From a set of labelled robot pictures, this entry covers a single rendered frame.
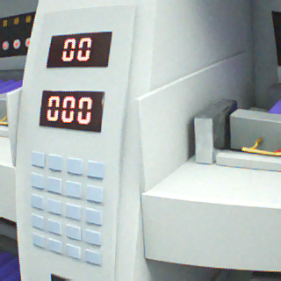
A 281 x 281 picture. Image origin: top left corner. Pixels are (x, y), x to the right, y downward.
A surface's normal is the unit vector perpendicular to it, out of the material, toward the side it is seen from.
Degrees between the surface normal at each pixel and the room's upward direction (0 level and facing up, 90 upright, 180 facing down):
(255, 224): 107
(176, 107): 90
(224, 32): 90
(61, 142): 90
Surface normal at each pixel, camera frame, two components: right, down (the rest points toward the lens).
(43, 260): -0.47, 0.00
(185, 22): 0.87, 0.10
